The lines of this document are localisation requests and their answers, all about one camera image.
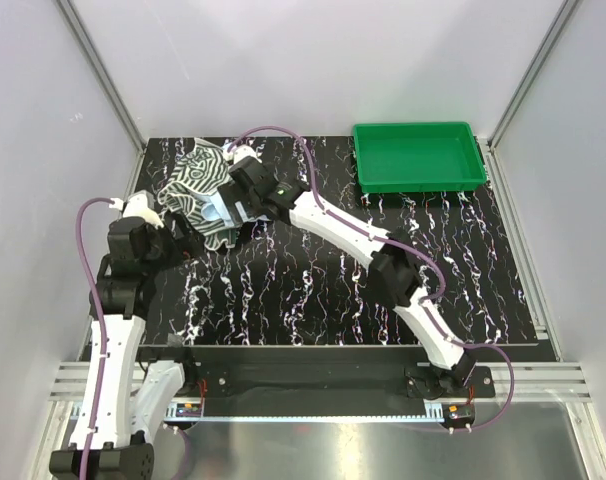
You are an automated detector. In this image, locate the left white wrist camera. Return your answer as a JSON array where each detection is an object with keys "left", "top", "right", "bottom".
[{"left": 110, "top": 190, "right": 164, "bottom": 228}]

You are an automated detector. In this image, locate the black marble pattern mat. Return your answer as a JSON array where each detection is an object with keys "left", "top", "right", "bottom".
[{"left": 142, "top": 137, "right": 537, "bottom": 346}]

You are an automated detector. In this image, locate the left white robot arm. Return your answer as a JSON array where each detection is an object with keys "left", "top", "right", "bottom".
[{"left": 49, "top": 217, "right": 199, "bottom": 479}]

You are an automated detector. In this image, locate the green plastic tray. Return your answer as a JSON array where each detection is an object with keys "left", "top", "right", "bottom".
[{"left": 353, "top": 122, "right": 487, "bottom": 194}]

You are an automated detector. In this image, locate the green white striped towel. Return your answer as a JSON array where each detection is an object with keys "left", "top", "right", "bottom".
[{"left": 157, "top": 138, "right": 239, "bottom": 251}]

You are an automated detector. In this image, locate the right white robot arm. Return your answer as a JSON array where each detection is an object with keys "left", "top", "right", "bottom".
[{"left": 222, "top": 156, "right": 476, "bottom": 397}]

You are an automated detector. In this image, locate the light blue towel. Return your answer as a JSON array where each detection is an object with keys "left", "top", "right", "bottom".
[{"left": 198, "top": 193, "right": 238, "bottom": 234}]

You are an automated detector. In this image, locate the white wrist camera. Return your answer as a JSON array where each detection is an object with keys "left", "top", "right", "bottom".
[
  {"left": 222, "top": 144, "right": 258, "bottom": 164},
  {"left": 110, "top": 190, "right": 164, "bottom": 228}
]

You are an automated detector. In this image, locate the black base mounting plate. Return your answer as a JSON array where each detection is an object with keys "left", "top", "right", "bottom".
[{"left": 132, "top": 344, "right": 497, "bottom": 401}]

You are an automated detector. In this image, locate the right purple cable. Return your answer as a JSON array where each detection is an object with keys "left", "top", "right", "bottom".
[{"left": 225, "top": 124, "right": 515, "bottom": 432}]

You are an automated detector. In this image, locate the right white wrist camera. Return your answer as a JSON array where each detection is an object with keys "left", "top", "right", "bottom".
[{"left": 222, "top": 144, "right": 258, "bottom": 164}]

